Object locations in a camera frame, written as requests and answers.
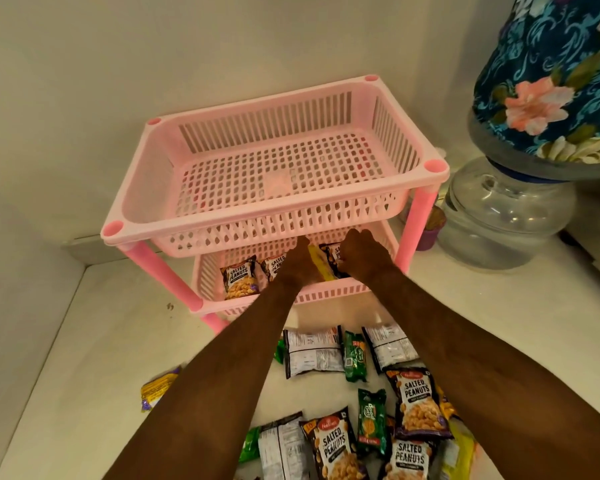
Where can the person's right hand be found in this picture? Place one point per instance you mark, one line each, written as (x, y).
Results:
(367, 257)

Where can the person's left fingers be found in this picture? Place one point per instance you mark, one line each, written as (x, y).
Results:
(302, 246)

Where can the yellow-green snack packet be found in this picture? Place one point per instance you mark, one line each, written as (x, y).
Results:
(460, 452)

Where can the green biscuit packet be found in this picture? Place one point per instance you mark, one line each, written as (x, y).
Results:
(355, 357)
(372, 419)
(280, 350)
(250, 446)

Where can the yellow and purple snack packet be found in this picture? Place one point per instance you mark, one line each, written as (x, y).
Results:
(157, 389)

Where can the small purple pot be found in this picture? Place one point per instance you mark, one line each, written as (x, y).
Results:
(430, 234)

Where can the floral cloth bottle cover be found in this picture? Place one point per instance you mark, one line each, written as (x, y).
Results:
(555, 69)

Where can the person's left hand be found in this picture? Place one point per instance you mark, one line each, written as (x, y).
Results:
(300, 269)

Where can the pile of peanut packets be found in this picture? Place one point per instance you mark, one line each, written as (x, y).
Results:
(417, 402)

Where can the person's right fingers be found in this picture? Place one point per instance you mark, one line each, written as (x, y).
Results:
(362, 238)

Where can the orange snack packet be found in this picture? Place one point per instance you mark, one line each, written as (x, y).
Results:
(446, 405)

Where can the person's left forearm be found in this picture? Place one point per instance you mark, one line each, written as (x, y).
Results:
(215, 384)

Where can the black peanut snack packet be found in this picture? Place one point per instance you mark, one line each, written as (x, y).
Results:
(274, 264)
(333, 254)
(240, 279)

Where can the person's right forearm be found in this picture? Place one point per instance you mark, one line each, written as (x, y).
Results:
(480, 374)

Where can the pink plastic two-tier rack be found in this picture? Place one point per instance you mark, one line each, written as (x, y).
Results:
(280, 132)

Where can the clear water dispenser base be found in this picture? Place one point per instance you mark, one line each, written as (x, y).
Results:
(500, 219)

